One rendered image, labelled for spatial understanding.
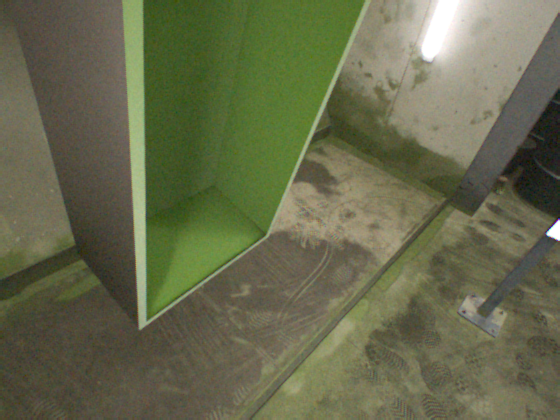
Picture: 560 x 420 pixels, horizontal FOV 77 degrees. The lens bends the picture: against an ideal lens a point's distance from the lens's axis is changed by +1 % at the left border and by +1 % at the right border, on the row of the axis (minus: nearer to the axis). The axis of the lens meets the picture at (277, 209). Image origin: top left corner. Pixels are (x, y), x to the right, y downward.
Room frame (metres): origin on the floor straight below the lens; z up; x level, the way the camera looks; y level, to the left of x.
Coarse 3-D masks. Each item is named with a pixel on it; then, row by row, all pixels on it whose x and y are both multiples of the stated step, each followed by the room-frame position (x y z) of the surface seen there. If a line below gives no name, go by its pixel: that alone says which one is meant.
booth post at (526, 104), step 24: (552, 24) 2.08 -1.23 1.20; (552, 48) 2.05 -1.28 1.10; (528, 72) 2.07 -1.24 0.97; (552, 72) 2.01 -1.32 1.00; (528, 96) 2.04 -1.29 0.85; (552, 96) 2.05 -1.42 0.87; (504, 120) 2.06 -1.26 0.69; (528, 120) 2.00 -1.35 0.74; (504, 144) 2.02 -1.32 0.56; (480, 168) 2.05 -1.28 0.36; (504, 168) 1.99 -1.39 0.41; (456, 192) 2.08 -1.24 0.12; (480, 192) 2.00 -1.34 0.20
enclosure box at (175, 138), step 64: (64, 0) 0.51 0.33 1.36; (128, 0) 0.43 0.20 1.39; (192, 0) 0.96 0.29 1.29; (256, 0) 1.12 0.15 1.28; (320, 0) 0.99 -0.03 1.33; (64, 64) 0.54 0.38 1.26; (128, 64) 0.44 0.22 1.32; (192, 64) 1.00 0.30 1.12; (256, 64) 1.11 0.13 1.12; (320, 64) 0.97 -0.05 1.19; (64, 128) 0.59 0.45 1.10; (128, 128) 0.45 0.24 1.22; (192, 128) 1.05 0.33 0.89; (256, 128) 1.09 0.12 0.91; (64, 192) 0.68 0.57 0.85; (128, 192) 0.47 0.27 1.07; (192, 192) 1.12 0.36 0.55; (256, 192) 1.07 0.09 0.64; (128, 256) 0.50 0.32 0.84; (192, 256) 0.83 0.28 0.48
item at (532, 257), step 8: (544, 240) 1.14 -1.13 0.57; (552, 240) 1.13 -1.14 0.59; (536, 248) 1.14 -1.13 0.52; (544, 248) 1.13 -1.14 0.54; (528, 256) 1.14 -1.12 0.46; (536, 256) 1.13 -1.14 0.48; (520, 264) 1.15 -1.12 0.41; (528, 264) 1.13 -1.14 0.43; (512, 272) 1.15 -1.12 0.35; (520, 272) 1.13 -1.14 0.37; (528, 272) 1.12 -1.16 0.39; (504, 280) 1.15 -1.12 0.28; (512, 280) 1.13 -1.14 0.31; (520, 280) 1.12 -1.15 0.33; (496, 288) 1.17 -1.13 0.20; (504, 288) 1.14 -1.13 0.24; (512, 288) 1.12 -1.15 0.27; (496, 296) 1.14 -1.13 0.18; (504, 296) 1.12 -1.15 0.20; (488, 304) 1.14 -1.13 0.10; (496, 304) 1.12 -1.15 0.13; (480, 312) 1.14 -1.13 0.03; (488, 312) 1.12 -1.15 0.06
